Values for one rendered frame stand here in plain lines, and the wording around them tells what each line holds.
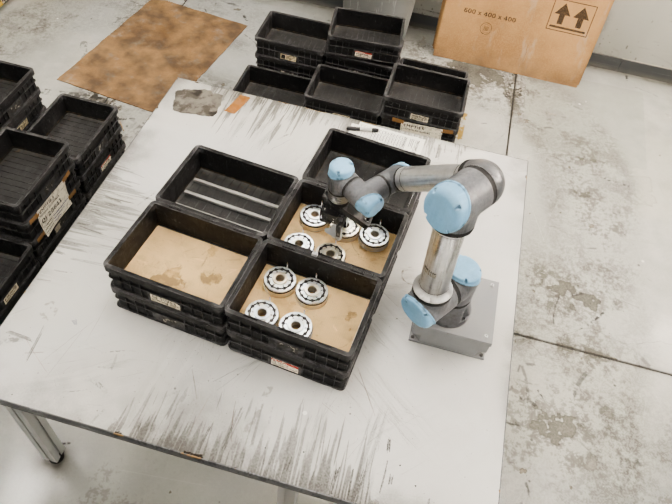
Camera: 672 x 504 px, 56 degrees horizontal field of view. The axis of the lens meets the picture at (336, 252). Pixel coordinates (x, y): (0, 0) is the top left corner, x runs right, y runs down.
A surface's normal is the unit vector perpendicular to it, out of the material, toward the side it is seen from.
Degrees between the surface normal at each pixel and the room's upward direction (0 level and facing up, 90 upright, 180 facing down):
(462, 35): 73
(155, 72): 0
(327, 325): 0
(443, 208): 83
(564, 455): 0
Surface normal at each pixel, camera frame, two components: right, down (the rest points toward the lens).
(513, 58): -0.21, 0.51
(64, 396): 0.09, -0.62
